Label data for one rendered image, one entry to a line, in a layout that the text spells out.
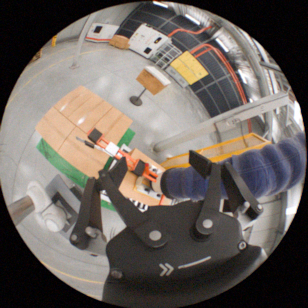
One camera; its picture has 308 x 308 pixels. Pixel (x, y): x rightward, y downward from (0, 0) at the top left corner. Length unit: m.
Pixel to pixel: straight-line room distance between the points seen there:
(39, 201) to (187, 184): 0.91
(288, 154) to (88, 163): 1.44
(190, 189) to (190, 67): 7.35
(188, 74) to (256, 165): 7.31
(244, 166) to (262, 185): 0.12
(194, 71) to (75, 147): 7.47
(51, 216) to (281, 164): 1.13
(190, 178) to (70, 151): 1.14
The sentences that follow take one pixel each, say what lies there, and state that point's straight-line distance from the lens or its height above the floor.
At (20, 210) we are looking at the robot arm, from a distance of 0.67.
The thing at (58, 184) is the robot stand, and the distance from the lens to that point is 0.95.
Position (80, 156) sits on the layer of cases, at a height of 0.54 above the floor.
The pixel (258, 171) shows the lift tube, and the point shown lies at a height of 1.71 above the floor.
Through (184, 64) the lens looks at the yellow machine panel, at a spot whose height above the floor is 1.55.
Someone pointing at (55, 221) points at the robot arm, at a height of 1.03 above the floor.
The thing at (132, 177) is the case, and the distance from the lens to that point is 0.73.
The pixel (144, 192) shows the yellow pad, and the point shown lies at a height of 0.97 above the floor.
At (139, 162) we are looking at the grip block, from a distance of 0.59.
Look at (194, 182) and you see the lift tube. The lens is 0.46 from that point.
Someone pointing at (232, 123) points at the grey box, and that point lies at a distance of 1.37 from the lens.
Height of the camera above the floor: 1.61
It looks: 51 degrees down
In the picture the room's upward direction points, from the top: 70 degrees clockwise
